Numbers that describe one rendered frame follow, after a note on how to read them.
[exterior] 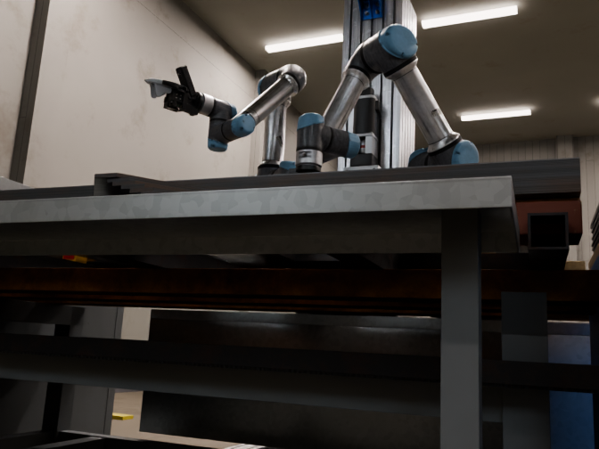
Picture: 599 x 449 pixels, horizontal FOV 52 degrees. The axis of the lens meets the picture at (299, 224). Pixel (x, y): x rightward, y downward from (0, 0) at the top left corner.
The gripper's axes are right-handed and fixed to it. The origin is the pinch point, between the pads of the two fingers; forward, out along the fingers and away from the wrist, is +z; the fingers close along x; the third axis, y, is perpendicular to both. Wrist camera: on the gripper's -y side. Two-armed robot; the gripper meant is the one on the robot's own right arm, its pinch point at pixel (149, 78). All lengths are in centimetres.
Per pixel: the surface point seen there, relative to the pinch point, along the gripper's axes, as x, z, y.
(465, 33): 312, -588, -315
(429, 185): -156, 39, 50
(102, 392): 28, -15, 113
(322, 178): -120, 21, 44
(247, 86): 607, -436, -235
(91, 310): 26, -5, 82
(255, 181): -109, 27, 46
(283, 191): -142, 47, 52
